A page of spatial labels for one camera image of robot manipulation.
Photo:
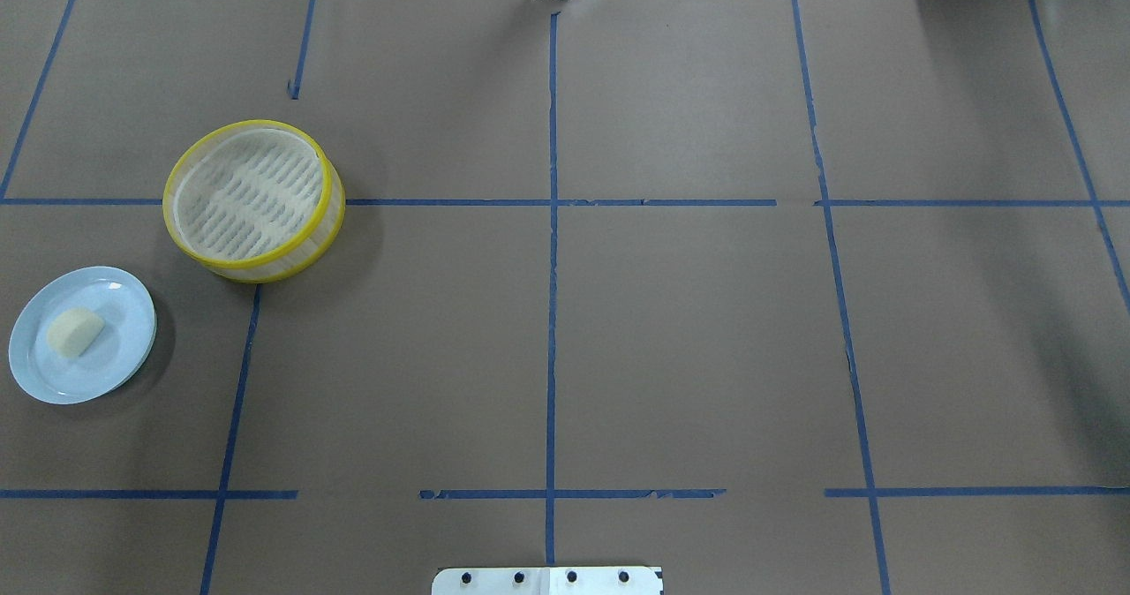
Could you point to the white steamed bun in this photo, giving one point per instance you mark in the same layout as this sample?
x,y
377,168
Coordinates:
x,y
72,331

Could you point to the yellow rimmed bamboo steamer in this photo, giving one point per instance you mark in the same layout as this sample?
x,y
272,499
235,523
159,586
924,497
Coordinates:
x,y
291,258

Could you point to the white gauze steamer liner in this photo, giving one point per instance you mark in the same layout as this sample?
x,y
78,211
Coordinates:
x,y
248,195

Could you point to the light blue plate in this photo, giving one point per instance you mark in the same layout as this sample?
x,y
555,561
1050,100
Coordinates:
x,y
115,356

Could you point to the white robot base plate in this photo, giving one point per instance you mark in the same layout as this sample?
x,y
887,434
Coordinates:
x,y
550,580

